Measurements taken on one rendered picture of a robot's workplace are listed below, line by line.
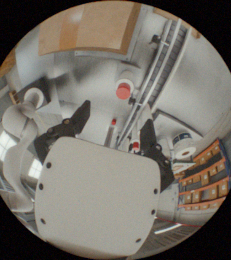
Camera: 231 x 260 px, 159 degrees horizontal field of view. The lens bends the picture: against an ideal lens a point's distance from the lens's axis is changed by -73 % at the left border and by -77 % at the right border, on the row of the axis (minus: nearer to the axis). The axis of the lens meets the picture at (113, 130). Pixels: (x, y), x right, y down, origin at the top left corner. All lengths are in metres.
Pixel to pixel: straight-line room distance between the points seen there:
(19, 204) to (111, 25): 0.64
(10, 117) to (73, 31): 0.40
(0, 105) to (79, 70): 5.04
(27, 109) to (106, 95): 0.51
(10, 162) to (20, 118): 0.20
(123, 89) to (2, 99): 5.35
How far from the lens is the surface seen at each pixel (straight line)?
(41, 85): 0.79
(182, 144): 0.70
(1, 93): 5.34
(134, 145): 0.43
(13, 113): 0.47
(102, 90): 0.53
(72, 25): 0.24
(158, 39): 0.34
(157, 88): 0.46
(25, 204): 0.51
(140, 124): 0.41
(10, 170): 0.46
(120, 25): 0.20
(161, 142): 0.67
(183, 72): 0.56
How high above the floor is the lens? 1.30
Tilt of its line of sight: 40 degrees down
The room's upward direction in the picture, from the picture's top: 166 degrees counter-clockwise
